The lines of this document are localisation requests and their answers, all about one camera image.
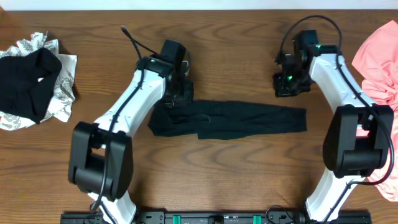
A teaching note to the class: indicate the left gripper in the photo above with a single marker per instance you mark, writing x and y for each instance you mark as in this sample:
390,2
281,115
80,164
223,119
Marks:
179,94

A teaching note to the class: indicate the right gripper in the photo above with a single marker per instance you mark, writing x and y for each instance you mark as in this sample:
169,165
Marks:
286,86

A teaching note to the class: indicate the black shirt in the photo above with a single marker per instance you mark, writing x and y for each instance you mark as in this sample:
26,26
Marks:
226,120

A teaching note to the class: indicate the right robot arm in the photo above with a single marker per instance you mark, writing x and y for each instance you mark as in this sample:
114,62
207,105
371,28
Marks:
359,136

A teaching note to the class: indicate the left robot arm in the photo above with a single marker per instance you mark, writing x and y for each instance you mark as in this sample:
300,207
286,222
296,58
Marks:
101,163

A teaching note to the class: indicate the pink garment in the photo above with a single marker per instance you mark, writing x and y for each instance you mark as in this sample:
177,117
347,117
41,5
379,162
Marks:
376,61

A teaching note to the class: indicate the white leaf-patterned cloth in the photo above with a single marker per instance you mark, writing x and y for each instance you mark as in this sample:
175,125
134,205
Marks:
60,105

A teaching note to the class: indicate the black folded garment on left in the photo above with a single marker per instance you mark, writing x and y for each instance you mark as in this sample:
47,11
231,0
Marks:
27,83

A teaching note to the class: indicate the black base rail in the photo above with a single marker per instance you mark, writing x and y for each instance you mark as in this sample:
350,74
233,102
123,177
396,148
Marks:
272,216

